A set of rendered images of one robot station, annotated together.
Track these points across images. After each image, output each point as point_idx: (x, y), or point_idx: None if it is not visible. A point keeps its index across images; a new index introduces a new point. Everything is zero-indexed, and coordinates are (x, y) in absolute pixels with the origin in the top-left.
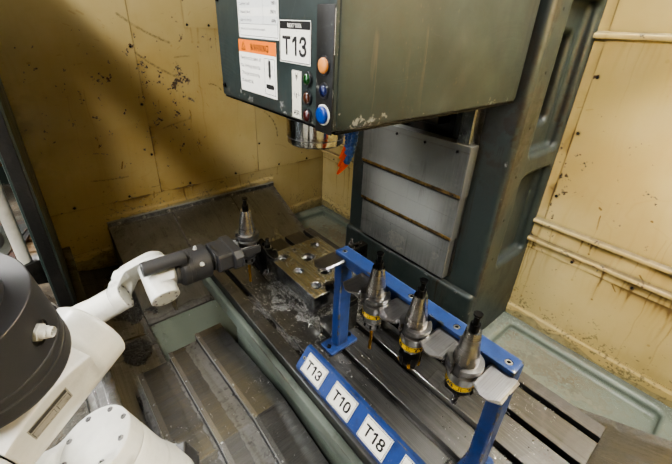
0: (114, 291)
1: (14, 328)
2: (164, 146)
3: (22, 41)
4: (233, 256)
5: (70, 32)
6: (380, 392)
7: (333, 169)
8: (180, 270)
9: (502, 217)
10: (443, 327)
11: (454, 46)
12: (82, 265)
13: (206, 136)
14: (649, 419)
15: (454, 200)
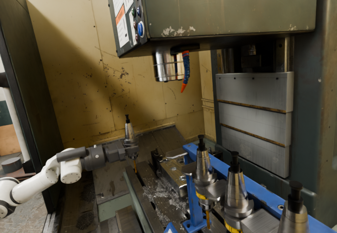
0: (43, 171)
1: None
2: (116, 106)
3: (55, 62)
4: (118, 152)
5: (75, 56)
6: None
7: (209, 116)
8: (83, 159)
9: (327, 124)
10: (267, 207)
11: None
12: None
13: (137, 101)
14: None
15: (282, 114)
